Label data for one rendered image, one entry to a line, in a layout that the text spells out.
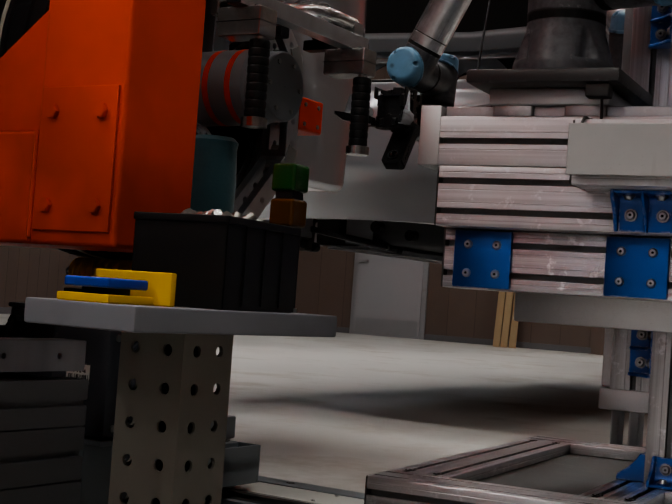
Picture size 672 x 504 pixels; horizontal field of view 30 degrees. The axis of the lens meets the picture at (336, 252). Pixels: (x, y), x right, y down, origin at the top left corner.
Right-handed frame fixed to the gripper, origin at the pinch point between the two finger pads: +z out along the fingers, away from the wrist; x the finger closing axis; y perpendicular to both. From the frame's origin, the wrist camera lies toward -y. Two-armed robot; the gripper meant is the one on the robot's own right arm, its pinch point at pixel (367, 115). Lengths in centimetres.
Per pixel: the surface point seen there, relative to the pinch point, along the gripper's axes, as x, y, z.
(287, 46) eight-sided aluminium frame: -20.4, 14.5, -1.8
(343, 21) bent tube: -2.0, 16.4, 8.2
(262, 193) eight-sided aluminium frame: -20.7, -15.8, 3.1
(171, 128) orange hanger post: 6, -13, 69
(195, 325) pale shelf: 28, -40, 90
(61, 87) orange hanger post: -5, -9, 79
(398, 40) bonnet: -162, 91, -324
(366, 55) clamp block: 1.4, 10.6, 4.6
